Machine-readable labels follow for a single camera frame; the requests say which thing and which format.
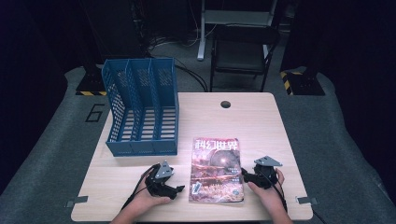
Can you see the magazine with reddish cover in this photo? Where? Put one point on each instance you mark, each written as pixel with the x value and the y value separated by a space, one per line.
pixel 216 174

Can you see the white metal desk frame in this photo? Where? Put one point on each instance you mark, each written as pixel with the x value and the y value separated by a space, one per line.
pixel 202 34

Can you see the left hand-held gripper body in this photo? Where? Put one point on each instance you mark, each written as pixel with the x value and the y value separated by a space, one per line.
pixel 160 179

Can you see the person's left hand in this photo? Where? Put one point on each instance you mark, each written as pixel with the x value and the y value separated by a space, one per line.
pixel 146 199

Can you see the black stand base striped edge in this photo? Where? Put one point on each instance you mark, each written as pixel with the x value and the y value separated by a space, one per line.
pixel 303 84
pixel 91 85

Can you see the person's right hand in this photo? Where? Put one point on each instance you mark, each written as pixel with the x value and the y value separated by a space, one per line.
pixel 269 196

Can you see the blue three-slot file rack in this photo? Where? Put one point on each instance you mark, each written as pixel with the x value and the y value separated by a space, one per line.
pixel 141 102

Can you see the black folding chair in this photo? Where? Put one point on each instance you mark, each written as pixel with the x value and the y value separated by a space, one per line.
pixel 243 56

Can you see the grey tape piece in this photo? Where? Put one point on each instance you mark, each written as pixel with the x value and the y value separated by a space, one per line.
pixel 306 200
pixel 77 201

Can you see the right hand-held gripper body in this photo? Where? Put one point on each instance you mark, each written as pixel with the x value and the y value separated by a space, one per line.
pixel 264 174

